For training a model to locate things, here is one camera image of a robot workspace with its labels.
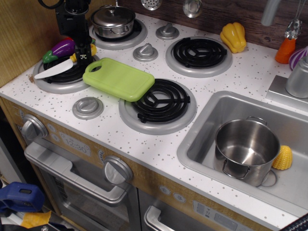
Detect lidded steel pot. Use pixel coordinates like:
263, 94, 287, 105
91, 5, 136, 39

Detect back right black burner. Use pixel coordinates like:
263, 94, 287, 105
165, 37, 232, 78

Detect front right black burner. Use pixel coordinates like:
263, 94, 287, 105
118, 79, 197, 135

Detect yellow toy bell pepper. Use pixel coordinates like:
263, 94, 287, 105
220, 22, 246, 53

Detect yellow cloth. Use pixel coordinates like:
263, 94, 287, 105
21, 211, 51, 229

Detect left oven dial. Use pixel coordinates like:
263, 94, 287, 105
21, 114, 49, 140

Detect hanging clear utensil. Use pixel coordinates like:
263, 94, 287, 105
284, 0, 307, 40

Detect yellow toy corn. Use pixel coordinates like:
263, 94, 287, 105
272, 145, 293, 170

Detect blue clamp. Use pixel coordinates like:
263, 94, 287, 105
0, 182, 45, 213

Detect purple white toy onion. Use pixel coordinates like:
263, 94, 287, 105
289, 46, 308, 70

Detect grey stovetop knob back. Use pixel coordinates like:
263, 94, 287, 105
155, 22, 180, 40

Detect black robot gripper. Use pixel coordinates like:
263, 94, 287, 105
55, 0, 92, 66

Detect grey faucet handle cylinder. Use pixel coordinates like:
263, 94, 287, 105
285, 56, 308, 99

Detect grey sink basin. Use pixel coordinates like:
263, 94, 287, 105
177, 91, 308, 217

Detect right oven dial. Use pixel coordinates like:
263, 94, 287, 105
103, 156, 133, 185

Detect hanging steel strainer spoon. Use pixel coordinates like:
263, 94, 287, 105
141, 0, 163, 11

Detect grey stovetop knob middle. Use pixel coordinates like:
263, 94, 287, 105
133, 43, 158, 62

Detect grey stovetop knob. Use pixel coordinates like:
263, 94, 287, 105
155, 22, 180, 40
133, 43, 158, 62
72, 97, 104, 120

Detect hanging steel ladle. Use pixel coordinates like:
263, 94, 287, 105
182, 0, 203, 18

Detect oven dial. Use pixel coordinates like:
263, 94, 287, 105
103, 156, 133, 185
21, 114, 49, 140

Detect open steel pot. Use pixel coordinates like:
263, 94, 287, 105
214, 116, 281, 187

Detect white knife yellow handle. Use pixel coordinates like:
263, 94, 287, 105
34, 54, 79, 79

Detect grey oven door handle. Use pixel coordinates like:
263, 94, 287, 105
25, 142, 127, 207

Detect orange toy carrot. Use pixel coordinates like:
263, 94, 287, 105
275, 38, 296, 64

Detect green plastic cutting board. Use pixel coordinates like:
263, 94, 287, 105
83, 58, 155, 102

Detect purple toy eggplant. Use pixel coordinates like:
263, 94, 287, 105
42, 40, 75, 64

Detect grey stovetop knob front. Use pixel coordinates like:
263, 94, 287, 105
72, 97, 104, 120

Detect grey faucet spout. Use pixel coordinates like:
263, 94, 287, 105
261, 0, 281, 26

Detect grey dishwasher door handle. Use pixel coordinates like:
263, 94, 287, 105
143, 205, 177, 231

